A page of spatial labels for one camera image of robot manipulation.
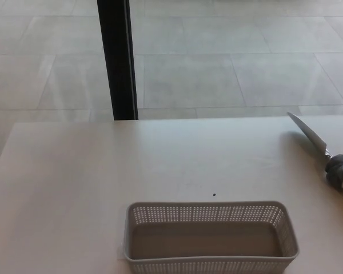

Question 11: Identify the steel garden trowel wooden handle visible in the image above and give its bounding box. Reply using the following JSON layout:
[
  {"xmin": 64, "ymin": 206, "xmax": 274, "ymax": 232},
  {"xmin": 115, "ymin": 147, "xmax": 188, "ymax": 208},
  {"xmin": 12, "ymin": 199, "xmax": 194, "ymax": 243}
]
[{"xmin": 286, "ymin": 111, "xmax": 343, "ymax": 204}]

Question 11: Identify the grey perforated plastic basket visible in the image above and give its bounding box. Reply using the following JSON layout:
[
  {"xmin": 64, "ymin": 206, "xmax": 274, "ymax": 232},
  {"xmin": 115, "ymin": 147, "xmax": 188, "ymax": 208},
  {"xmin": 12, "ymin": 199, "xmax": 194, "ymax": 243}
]
[{"xmin": 125, "ymin": 200, "xmax": 300, "ymax": 274}]

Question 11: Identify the black vertical post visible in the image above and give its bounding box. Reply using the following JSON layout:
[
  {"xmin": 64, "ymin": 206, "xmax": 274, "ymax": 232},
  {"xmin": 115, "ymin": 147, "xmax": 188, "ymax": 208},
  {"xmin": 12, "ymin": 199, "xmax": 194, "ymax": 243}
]
[{"xmin": 97, "ymin": 0, "xmax": 139, "ymax": 120}]

